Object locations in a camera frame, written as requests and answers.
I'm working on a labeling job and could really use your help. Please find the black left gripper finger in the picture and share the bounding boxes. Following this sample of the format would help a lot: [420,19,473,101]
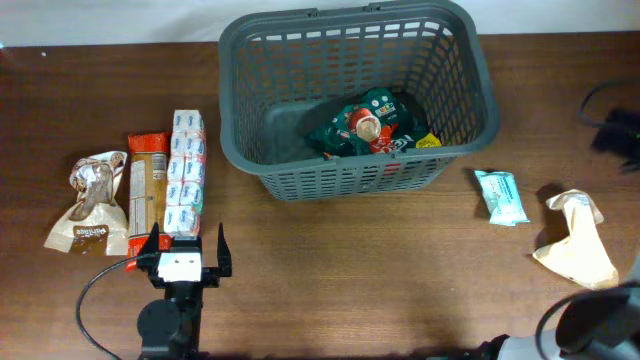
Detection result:
[217,223,232,268]
[141,222,160,255]

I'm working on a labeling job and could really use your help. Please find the white tissue multipack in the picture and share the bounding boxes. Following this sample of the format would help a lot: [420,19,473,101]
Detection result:
[164,110,206,237]

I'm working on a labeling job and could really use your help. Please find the beige paper bag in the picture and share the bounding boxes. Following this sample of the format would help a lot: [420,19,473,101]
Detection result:
[532,189,619,290]

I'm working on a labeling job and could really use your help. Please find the light blue wipes pack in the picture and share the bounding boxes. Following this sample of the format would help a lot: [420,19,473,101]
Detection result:
[474,170,529,226]

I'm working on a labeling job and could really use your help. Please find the green red snack bag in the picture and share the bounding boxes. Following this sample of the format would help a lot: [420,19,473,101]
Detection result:
[305,88,442,159]

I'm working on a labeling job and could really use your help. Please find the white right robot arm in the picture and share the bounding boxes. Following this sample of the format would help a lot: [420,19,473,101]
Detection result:
[465,261,639,360]

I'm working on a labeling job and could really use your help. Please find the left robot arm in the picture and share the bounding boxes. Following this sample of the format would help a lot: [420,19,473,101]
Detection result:
[136,225,232,359]

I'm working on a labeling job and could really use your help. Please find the brown white cookie bag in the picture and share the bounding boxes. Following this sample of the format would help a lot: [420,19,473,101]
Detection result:
[44,151,129,256]

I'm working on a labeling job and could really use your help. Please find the orange cracker package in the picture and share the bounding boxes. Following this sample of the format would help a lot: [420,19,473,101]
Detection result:
[128,133,172,258]

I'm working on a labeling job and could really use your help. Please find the grey plastic basket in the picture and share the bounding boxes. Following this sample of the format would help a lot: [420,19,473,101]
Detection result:
[219,1,500,201]

